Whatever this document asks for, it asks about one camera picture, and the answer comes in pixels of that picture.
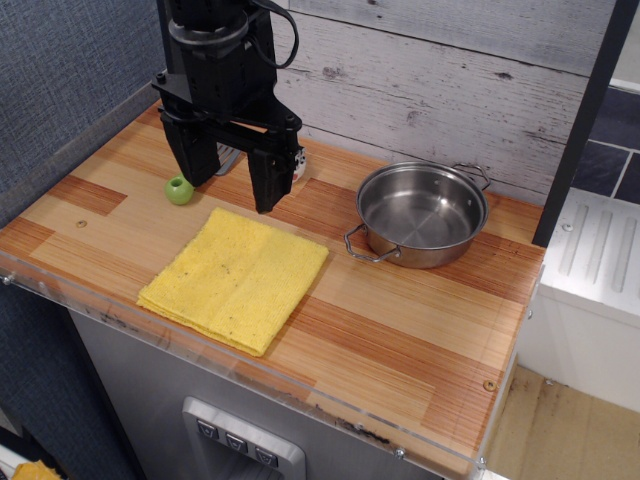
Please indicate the white toy sink unit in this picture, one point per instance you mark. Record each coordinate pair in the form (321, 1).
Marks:
(583, 323)

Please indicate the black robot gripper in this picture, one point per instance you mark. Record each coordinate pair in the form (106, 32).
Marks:
(218, 87)

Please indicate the yellow folded cloth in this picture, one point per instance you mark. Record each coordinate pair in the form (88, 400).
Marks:
(237, 281)

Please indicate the stainless steel pot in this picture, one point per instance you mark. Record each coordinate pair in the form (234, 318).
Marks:
(418, 214)

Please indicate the yellow object at corner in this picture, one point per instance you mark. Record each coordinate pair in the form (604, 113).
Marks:
(35, 471)

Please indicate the black vertical post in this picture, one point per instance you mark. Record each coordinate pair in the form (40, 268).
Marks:
(609, 52)

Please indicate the silver dispenser panel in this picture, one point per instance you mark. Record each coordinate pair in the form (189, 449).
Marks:
(228, 447)

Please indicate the green toy apple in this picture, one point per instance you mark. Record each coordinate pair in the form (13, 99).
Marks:
(178, 190)

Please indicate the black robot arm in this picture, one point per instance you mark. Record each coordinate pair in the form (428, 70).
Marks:
(220, 15)

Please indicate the plush sushi roll toy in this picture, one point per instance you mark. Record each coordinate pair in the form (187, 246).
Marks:
(300, 164)

